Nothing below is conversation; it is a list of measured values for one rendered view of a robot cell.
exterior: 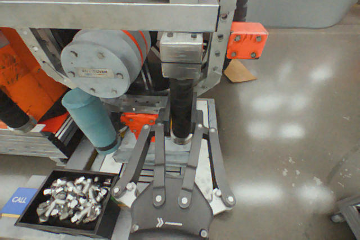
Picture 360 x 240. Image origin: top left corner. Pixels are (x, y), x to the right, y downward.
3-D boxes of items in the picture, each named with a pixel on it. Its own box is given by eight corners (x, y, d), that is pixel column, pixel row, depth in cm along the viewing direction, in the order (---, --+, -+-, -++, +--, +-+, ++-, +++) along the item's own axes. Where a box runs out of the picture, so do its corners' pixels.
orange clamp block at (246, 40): (221, 46, 47) (252, 47, 47) (224, 59, 42) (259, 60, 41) (225, 21, 42) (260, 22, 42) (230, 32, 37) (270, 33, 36)
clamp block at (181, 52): (199, 49, 27) (202, 15, 23) (199, 80, 21) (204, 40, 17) (170, 48, 27) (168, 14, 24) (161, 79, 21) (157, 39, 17)
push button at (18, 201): (43, 190, 52) (38, 188, 51) (26, 216, 47) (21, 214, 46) (22, 189, 52) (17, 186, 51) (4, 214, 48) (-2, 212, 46)
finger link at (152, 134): (163, 139, 24) (143, 137, 24) (167, 113, 27) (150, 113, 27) (162, 132, 23) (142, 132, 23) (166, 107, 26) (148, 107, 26)
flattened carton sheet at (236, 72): (233, 56, 211) (234, 54, 209) (257, 79, 174) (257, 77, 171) (212, 59, 206) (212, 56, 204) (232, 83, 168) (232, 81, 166)
